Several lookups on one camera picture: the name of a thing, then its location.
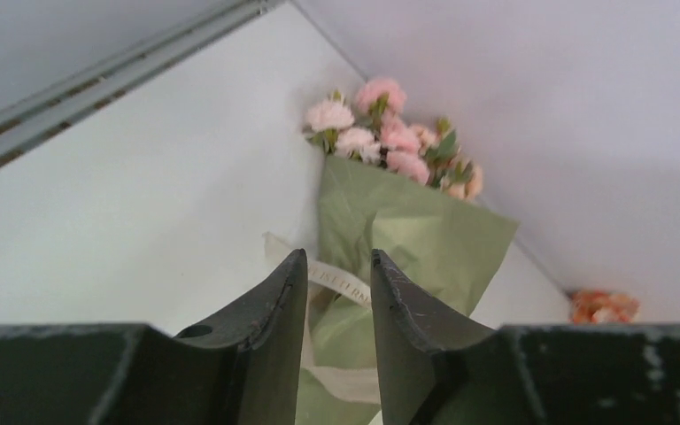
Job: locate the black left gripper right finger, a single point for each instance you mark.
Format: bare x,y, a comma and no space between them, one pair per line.
437,366

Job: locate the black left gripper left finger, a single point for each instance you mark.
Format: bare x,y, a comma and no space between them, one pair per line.
237,366

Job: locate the pink flower bouquet green wrap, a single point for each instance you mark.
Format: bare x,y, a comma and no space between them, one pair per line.
408,190

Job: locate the orange floral cloth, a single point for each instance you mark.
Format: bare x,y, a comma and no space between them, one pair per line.
597,306

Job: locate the aluminium frame rail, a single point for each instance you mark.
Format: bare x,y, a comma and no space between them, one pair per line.
37,118

